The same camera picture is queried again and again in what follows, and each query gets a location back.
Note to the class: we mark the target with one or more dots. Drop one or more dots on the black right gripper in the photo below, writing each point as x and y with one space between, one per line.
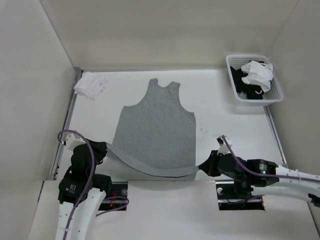
209 165

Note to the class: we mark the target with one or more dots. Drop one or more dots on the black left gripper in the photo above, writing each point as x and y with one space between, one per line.
101 147

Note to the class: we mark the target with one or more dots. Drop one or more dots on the grey tank top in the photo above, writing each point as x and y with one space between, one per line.
157 136

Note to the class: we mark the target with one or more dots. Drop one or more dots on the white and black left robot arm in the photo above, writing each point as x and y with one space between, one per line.
81 191

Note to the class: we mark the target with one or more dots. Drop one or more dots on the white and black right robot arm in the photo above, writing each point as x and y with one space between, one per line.
258 177

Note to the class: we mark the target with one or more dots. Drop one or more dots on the folded white tank top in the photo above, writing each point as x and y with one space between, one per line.
91 84

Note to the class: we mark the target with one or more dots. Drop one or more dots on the crumpled white tank top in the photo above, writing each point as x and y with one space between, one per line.
259 74

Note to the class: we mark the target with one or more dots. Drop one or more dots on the black garment in basket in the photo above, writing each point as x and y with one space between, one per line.
244 90

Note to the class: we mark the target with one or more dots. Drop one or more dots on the white plastic laundry basket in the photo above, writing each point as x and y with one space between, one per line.
274 95

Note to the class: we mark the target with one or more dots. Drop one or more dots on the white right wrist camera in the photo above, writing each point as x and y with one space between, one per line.
224 145

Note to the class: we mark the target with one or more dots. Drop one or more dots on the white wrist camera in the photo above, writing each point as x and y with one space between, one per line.
224 145
72 141

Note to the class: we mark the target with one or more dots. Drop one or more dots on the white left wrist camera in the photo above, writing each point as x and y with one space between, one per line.
72 141

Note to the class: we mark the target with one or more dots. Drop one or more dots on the metal table edge rail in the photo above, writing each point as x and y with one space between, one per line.
66 124

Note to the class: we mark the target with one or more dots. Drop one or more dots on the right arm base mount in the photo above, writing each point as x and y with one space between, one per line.
229 200

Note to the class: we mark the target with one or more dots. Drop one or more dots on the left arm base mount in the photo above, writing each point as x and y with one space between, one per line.
116 198

